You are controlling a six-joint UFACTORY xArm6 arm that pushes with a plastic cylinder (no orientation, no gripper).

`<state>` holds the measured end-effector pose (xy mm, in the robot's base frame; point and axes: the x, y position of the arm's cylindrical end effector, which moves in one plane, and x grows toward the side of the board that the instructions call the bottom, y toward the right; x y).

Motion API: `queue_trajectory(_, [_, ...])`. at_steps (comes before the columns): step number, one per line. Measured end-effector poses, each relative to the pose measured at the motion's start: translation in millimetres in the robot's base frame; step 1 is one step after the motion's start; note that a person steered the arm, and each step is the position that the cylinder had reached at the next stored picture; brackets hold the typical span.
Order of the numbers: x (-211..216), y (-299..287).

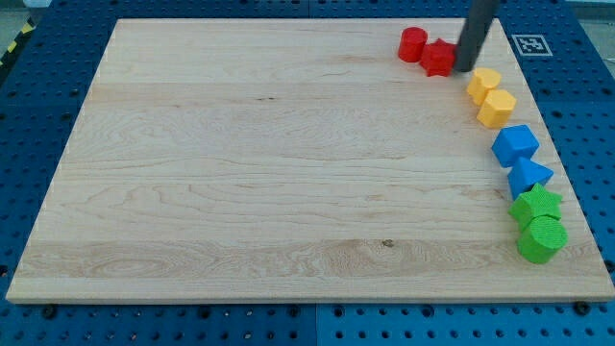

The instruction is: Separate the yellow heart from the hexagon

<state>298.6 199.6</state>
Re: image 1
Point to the yellow hexagon block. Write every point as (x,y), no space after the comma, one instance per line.
(496,108)

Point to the red star block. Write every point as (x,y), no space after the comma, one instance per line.
(438,58)

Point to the black bolt left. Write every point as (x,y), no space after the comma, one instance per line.
(49,312)

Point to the yellow heart block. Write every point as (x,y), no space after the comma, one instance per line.
(483,80)

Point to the white fiducial marker tag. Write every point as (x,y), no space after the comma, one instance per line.
(531,45)

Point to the green cylinder block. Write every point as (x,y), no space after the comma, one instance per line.
(542,239)

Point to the wooden board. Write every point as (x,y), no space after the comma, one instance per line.
(221,161)

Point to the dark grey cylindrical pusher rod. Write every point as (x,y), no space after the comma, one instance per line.
(473,34)

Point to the blue cube block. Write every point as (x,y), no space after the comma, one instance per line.
(514,142)

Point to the green star block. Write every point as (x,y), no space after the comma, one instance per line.
(536,202)

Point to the blue triangle block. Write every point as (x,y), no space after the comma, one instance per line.
(524,174)

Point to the black bolt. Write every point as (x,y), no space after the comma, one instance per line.
(49,312)
(582,308)

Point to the red cylinder block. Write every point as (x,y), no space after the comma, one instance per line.
(412,43)

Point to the black bolt right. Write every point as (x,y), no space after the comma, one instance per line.
(582,308)

